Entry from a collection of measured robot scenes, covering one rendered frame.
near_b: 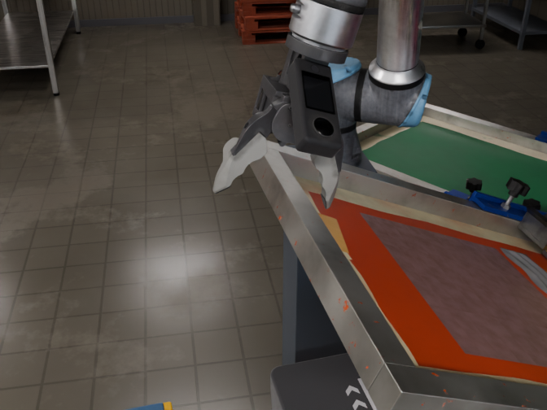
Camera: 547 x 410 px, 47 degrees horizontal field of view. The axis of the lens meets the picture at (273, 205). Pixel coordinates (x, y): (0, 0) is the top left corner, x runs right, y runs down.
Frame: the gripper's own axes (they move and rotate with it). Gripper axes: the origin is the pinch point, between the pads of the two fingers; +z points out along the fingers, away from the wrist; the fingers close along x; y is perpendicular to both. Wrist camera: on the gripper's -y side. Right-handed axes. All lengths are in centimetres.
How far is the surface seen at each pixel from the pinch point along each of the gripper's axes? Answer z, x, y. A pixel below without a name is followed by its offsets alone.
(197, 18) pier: 105, -124, 668
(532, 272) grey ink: 11, -55, 9
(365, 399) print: 42, -34, 10
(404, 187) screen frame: 5.8, -34.9, 26.0
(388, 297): 7.2, -16.0, -7.3
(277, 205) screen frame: 5.0, -4.9, 10.1
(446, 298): 8.4, -27.0, -4.7
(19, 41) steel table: 143, 56, 554
